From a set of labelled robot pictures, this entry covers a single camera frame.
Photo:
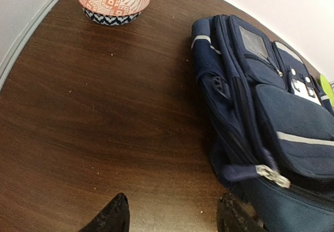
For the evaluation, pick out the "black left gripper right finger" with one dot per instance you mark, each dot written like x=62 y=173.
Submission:
x=235 y=215

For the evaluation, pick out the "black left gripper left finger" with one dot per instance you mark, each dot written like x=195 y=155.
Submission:
x=115 y=216

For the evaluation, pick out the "navy blue backpack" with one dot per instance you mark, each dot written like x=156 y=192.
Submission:
x=273 y=121

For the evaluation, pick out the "green plate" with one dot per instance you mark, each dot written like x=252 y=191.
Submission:
x=326 y=86

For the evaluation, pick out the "orange patterned bowl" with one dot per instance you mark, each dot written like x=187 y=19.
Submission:
x=113 y=12

